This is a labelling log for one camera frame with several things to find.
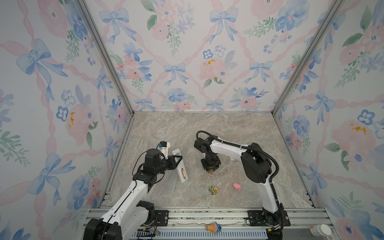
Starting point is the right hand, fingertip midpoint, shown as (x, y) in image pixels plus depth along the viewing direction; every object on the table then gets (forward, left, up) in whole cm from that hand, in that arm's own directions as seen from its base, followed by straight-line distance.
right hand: (209, 170), depth 91 cm
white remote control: (-5, +16, +12) cm, 20 cm away
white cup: (-30, -47, +6) cm, 56 cm away
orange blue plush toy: (-30, -1, +4) cm, 30 cm away
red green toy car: (-13, -2, +3) cm, 13 cm away
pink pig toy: (-10, -15, +2) cm, 18 cm away
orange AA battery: (-5, +15, +10) cm, 19 cm away
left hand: (+1, +16, +14) cm, 22 cm away
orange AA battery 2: (-2, -1, +2) cm, 3 cm away
